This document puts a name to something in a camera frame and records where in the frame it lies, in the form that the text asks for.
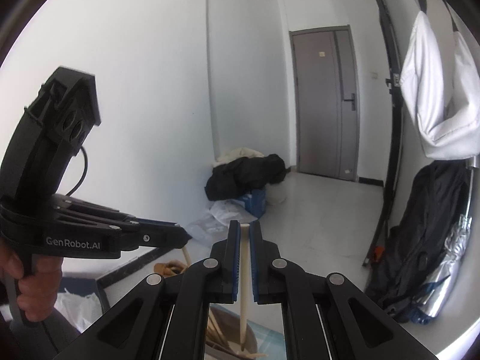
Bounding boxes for grey utensil holder cup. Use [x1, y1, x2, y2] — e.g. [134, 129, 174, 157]
[204, 305, 264, 359]

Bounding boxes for wooden chopstick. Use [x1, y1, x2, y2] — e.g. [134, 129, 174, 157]
[239, 223, 250, 351]
[181, 246, 192, 267]
[207, 308, 231, 351]

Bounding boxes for black clothes pile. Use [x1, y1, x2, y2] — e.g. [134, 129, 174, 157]
[204, 154, 290, 202]

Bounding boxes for black coat hanging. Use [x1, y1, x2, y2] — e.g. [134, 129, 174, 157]
[364, 160, 469, 323]

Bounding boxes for wooden chopstick in holder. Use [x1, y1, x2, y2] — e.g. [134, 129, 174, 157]
[207, 308, 231, 351]

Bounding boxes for grey door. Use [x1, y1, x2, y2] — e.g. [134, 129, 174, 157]
[289, 26, 360, 182]

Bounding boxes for white plastic bags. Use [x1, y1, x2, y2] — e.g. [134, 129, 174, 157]
[186, 200, 259, 246]

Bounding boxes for black cable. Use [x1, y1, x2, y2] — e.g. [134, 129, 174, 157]
[65, 145, 90, 197]

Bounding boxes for teal checked tablecloth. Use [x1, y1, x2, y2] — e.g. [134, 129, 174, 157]
[252, 326, 287, 360]

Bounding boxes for white plastic bag near box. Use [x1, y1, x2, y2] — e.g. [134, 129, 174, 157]
[55, 290, 103, 333]

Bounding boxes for silver folded umbrella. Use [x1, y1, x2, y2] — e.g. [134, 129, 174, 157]
[409, 155, 479, 325]

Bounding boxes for left hand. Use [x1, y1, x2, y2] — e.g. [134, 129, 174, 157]
[1, 240, 64, 323]

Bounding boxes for black sliding door frame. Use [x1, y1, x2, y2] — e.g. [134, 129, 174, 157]
[361, 0, 405, 267]

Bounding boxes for white tote bag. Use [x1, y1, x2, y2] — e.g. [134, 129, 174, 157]
[400, 11, 479, 160]

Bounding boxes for dark blue flat box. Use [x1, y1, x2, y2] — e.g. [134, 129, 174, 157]
[59, 277, 111, 313]

